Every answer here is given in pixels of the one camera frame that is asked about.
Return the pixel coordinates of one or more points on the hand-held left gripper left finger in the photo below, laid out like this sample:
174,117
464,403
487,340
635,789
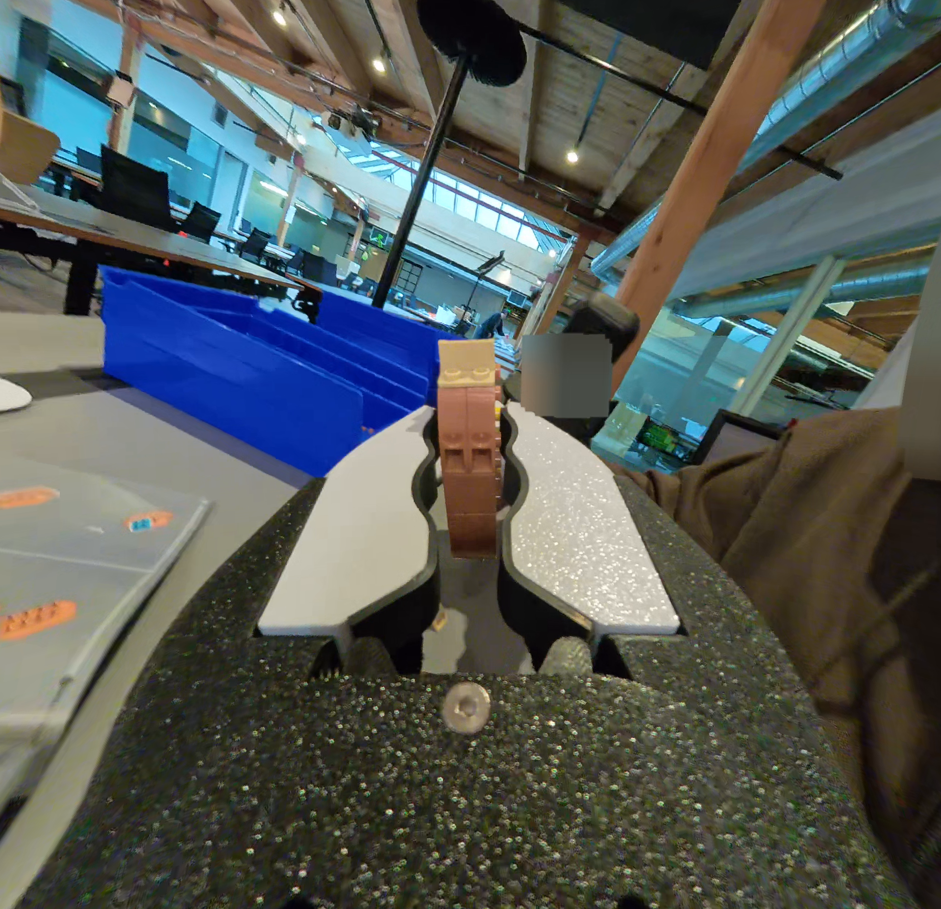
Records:
353,541

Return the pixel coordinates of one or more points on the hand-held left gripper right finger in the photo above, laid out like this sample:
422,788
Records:
588,541

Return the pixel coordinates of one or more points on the brown and tan brick model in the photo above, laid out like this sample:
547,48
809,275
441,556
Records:
470,497

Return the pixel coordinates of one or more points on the person's right forearm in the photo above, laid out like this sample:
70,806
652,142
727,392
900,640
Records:
809,556

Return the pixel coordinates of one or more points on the grey desk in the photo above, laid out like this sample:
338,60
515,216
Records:
220,482

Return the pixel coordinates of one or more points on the wooden support column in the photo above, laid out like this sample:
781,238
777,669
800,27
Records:
698,188

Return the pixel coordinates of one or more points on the large blue plastic bin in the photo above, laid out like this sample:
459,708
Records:
220,379

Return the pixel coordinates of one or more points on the grey instruction booklet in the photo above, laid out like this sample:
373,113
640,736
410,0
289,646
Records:
88,541

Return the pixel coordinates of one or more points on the ceiling projector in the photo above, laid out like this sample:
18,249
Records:
353,120

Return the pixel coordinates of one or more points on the black round-head pole lamp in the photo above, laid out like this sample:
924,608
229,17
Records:
470,26

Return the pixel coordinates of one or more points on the black office chair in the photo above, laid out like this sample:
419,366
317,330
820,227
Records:
136,188
200,221

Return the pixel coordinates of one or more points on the long wooden table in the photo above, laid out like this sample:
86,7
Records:
147,243

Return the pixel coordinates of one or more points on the white monitor stand base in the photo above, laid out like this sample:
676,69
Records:
13,396

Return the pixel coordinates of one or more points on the wooden-framed black monitor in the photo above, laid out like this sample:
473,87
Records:
26,148

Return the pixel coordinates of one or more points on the thin silver air duct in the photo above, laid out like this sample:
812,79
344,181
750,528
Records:
809,291

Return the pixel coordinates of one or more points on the large silver air duct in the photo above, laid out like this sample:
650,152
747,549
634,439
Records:
845,63

